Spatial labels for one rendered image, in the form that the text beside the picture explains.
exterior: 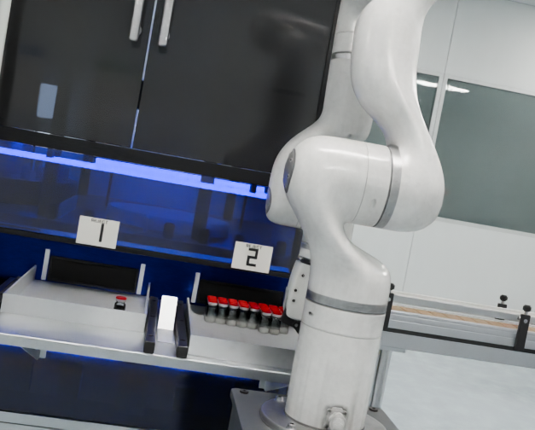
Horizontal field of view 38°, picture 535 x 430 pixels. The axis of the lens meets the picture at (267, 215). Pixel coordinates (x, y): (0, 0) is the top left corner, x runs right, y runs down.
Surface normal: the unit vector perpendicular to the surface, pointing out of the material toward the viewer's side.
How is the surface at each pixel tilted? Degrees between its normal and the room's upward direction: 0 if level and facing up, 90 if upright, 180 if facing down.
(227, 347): 90
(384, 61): 82
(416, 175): 70
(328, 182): 86
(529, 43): 90
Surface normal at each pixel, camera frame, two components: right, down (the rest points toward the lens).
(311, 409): -0.43, -0.02
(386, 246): 0.13, 0.08
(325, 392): -0.21, 0.03
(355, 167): 0.18, -0.27
